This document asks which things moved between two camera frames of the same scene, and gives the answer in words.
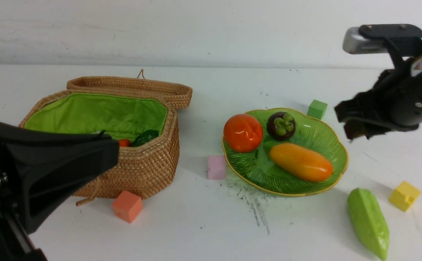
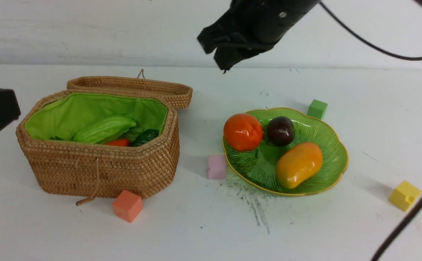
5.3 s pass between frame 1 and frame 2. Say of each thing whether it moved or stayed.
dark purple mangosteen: moved
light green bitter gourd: moved
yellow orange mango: moved
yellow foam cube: stayed
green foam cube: stayed
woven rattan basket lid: stayed
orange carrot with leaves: stayed
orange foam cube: stayed
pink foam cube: stayed
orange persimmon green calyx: stayed
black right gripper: moved
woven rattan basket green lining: stayed
